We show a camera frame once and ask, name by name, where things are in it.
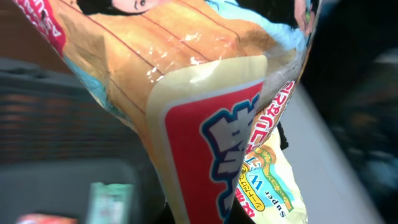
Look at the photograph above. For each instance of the red orange snack packet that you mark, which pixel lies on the red orange snack packet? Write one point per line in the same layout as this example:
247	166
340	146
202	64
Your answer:
36	218

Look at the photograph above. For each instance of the gray plastic shopping basket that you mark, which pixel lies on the gray plastic shopping basket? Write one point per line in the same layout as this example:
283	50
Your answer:
56	141

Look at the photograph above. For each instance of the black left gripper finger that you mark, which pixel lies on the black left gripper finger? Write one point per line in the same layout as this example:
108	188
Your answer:
283	140

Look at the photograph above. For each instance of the yellow snack bag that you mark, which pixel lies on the yellow snack bag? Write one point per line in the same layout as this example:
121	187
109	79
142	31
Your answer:
203	84

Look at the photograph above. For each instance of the mint green tissue pack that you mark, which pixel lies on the mint green tissue pack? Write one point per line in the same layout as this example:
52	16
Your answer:
109	203

